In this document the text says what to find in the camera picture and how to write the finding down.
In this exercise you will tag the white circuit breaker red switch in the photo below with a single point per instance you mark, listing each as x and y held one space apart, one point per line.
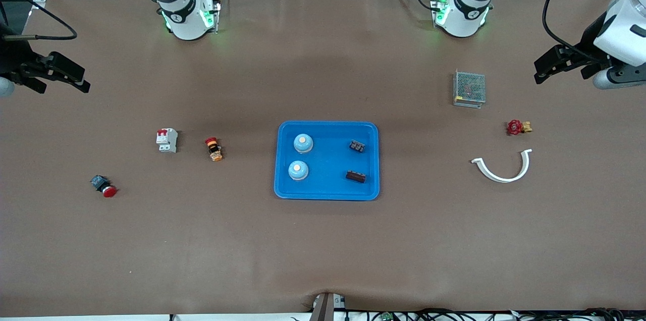
167 140

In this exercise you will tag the grey metal camera post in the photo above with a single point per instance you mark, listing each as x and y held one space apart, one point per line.
325 307

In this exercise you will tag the blue plastic tray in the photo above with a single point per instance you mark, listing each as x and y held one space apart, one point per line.
328 184

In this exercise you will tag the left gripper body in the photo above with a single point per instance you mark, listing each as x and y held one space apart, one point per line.
588 42

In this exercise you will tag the metal mesh power supply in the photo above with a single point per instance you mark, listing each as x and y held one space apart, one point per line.
469 88

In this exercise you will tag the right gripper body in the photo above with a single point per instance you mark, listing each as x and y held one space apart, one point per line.
13 58

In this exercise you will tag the brown table cover mat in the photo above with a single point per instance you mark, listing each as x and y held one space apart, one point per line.
323 250

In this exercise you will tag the black capacitor with terminals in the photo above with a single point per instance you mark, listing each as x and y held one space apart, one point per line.
357 146

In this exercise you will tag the white curved plastic clamp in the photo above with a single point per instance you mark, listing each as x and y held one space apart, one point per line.
499 178

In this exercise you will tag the light blue desk bell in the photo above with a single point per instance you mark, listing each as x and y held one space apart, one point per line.
298 170
303 143

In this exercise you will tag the red emergency stop button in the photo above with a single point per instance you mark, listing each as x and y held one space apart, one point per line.
105 187

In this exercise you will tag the orange push button switch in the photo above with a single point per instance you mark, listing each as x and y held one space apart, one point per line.
214 149

